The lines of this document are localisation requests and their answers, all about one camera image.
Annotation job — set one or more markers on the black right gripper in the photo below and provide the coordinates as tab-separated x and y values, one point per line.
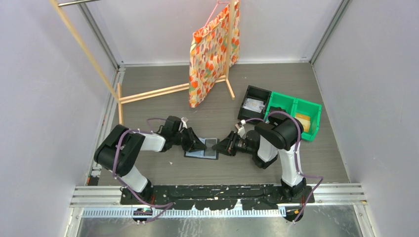
224	146

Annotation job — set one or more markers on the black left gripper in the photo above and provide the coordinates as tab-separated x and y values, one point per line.
197	144

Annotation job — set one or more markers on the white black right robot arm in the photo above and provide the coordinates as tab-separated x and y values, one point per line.
276	137

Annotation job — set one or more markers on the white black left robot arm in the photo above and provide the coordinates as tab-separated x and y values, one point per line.
120	149

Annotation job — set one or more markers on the white card in black bin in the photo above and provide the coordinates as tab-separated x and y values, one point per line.
254	105

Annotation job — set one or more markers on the yellow cards in green bin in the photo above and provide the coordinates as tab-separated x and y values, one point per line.
305	120

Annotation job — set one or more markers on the black storage bin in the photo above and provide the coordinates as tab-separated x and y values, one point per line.
258	94

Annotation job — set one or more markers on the green double storage bin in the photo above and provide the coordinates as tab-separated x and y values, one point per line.
296	107

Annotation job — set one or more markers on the floral fabric bag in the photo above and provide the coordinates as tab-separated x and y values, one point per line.
208	53

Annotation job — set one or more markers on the wooden clothes rack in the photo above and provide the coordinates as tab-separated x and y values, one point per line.
117	93

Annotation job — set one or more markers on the pink clothes hanger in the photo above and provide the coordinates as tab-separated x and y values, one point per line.
218	3

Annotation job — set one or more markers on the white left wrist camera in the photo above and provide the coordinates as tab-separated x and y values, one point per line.
184	122

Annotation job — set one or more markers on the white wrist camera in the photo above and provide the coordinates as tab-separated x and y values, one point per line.
184	122
240	126

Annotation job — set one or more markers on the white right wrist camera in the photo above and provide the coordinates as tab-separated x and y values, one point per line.
240	126

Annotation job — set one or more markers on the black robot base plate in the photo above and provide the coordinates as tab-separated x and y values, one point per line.
222	197

